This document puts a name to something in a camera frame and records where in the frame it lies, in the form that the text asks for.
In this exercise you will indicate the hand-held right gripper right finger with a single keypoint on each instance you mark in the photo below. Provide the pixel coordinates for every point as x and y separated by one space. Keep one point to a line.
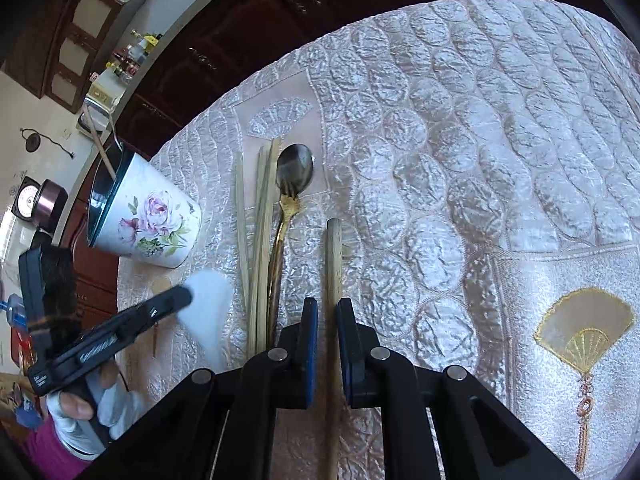
345 360

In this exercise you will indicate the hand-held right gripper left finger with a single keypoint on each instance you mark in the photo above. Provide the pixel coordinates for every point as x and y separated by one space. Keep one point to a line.
311 355

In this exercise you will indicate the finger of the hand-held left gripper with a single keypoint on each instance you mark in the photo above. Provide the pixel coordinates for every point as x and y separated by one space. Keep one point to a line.
160 302

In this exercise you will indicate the white soft cloth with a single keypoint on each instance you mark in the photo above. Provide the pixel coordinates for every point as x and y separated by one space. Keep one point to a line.
212 305

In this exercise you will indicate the floral white cup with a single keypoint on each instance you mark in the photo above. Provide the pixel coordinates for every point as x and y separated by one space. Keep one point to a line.
150 215

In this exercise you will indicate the person's left hand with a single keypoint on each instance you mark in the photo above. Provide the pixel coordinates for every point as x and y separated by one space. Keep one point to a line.
117 410

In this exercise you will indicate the round dial kitchen scale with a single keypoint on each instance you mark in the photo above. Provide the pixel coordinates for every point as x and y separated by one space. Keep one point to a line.
25 200

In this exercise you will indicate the white quilted tablecloth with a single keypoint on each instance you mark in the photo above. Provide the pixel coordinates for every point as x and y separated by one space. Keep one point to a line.
450 160

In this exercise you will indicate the group of condiment bottles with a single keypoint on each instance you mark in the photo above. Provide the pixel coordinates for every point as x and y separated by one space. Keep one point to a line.
132 55

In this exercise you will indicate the dark wooden wall cabinet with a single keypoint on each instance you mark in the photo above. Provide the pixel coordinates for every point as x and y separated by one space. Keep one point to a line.
65 45

